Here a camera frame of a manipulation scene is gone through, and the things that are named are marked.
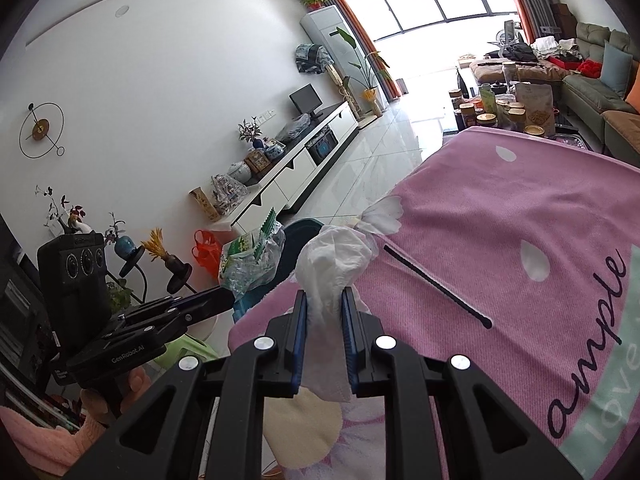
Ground person's left forearm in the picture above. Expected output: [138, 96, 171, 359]
[0, 404, 109, 469]

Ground pile of clothes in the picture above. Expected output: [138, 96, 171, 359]
[499, 39, 582, 69]

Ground pink flower-print blanket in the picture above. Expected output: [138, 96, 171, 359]
[227, 125, 640, 480]

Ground brown paper bag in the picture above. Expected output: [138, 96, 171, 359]
[514, 82, 556, 134]

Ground thin black stick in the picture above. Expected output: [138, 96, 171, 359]
[383, 245, 494, 330]

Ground round metal wall clock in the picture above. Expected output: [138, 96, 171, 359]
[19, 102, 66, 157]

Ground standing fan with patterned cover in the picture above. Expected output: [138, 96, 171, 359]
[294, 42, 352, 107]

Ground yellow wheat in dark vase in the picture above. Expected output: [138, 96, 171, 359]
[140, 227, 194, 294]

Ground black monitor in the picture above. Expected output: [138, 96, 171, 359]
[288, 84, 324, 121]

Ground black curved display stand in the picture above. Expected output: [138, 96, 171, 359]
[119, 247, 197, 307]

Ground dark shelf unit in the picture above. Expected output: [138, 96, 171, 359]
[0, 214, 82, 432]

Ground red-leaf branches in vase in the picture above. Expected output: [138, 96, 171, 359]
[34, 184, 102, 237]

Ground wooden photo frame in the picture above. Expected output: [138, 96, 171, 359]
[243, 149, 274, 175]

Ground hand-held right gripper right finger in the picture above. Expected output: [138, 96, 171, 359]
[341, 286, 585, 480]

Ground white standing air conditioner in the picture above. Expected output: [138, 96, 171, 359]
[299, 4, 374, 107]

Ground small green plant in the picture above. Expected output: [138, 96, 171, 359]
[106, 279, 134, 312]

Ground person's left hand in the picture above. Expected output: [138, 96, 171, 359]
[79, 365, 152, 429]

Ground exercise machine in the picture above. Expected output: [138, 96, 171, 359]
[487, 19, 527, 59]

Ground green white plastic wrapper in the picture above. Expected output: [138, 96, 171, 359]
[219, 207, 286, 307]

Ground blue plastic bin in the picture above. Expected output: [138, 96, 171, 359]
[232, 217, 326, 324]

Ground orange plastic bag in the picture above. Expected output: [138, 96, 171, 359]
[193, 229, 224, 281]

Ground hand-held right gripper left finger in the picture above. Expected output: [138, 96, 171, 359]
[64, 289, 309, 480]

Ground white tissue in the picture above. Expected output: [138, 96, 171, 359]
[294, 224, 379, 404]

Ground group of jars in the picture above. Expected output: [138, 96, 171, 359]
[447, 59, 559, 139]

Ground tall plant in yellow pot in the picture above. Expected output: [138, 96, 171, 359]
[335, 27, 392, 117]

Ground small plant in blue vase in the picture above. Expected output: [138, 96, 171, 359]
[237, 117, 266, 151]

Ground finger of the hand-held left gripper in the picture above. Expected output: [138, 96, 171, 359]
[119, 287, 237, 334]

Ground blue cushion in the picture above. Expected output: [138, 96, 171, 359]
[598, 39, 640, 99]

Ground glass-topped coffee table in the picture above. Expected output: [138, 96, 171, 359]
[442, 59, 592, 152]

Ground grey green sofa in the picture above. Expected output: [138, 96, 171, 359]
[531, 21, 640, 157]

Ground white black-topped tv cabinet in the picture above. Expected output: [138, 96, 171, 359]
[219, 100, 361, 234]

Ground yellow patterned box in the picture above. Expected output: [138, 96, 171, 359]
[189, 187, 221, 222]

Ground blue vase with twig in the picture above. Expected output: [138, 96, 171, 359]
[103, 212, 136, 261]

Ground green packet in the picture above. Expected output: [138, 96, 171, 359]
[478, 83, 499, 114]

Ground clear wrapped ornament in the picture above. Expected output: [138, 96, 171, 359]
[210, 173, 249, 216]

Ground black cabinet appliance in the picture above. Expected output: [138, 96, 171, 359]
[304, 129, 339, 166]

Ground clear plastic bag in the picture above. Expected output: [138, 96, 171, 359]
[275, 113, 311, 142]

